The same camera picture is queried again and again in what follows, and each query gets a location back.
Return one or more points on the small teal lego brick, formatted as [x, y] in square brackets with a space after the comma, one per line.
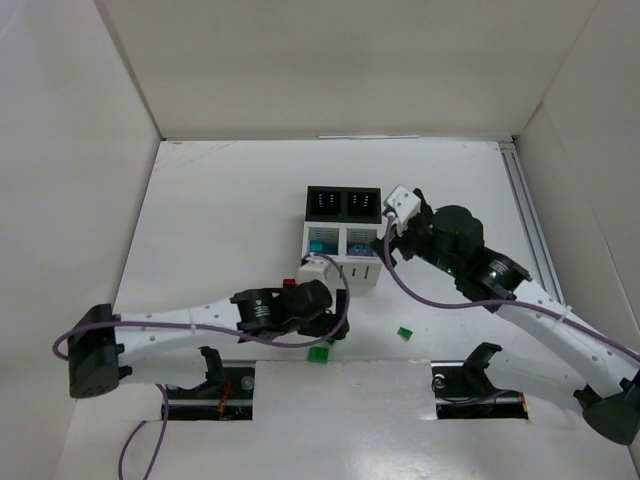
[316, 246]

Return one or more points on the small green flat lego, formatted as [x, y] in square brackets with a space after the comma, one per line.
[404, 333]

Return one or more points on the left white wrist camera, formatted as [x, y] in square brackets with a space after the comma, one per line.
[314, 267]

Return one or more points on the teal long lego brick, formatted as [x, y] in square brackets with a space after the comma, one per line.
[330, 248]

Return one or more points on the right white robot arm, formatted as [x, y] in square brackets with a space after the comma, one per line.
[600, 379]

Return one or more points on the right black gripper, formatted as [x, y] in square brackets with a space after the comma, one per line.
[406, 239]

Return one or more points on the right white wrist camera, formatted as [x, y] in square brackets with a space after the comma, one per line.
[401, 205]

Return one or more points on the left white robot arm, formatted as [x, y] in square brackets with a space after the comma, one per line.
[181, 347]

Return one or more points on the black two-compartment container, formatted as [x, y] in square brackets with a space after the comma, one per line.
[343, 205]

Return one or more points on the white two-compartment container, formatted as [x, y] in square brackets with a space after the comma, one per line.
[362, 272]

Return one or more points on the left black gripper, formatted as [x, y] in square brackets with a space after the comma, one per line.
[339, 310]

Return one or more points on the aluminium rail on right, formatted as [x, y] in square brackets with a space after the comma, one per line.
[543, 268]

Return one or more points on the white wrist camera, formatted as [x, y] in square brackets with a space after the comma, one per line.
[401, 205]
[314, 267]

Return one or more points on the light green lego brick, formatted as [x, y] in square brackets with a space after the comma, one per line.
[318, 355]

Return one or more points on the purple printed lego in container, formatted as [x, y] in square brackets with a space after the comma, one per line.
[360, 249]

